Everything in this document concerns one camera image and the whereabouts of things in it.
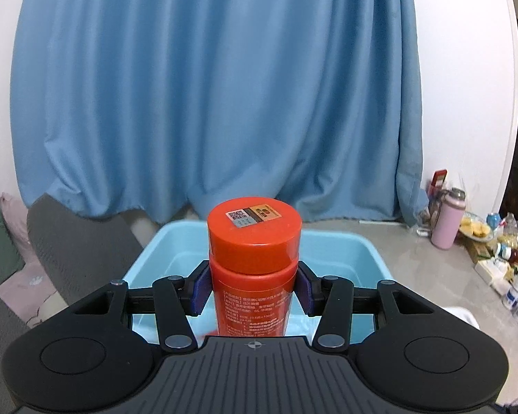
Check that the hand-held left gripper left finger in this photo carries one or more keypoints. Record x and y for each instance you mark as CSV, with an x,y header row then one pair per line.
x,y
198,295

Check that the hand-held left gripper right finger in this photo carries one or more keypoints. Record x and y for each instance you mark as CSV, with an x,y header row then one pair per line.
x,y
305,295

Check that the light blue plastic basin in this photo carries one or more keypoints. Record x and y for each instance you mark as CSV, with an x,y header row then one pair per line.
x,y
336,258

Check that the orange bottle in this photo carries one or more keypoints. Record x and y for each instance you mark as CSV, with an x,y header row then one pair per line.
x,y
254,263

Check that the pink thermos bottle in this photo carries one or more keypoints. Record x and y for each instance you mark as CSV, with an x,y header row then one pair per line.
x,y
446,220

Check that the red box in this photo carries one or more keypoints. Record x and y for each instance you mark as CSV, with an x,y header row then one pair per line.
x,y
437,181

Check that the pink printed blanket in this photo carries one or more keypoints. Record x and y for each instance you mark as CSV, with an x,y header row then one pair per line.
x,y
23,276

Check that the plate of yellow snacks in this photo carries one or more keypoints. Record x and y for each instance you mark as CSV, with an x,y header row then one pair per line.
x,y
475,228

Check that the white carton box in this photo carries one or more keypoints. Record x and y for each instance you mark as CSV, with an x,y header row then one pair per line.
x,y
487,267

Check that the blue curtain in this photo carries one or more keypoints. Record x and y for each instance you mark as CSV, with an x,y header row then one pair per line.
x,y
207,95

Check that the clear plastic bottle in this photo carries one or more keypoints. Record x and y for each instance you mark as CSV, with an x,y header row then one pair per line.
x,y
509,224

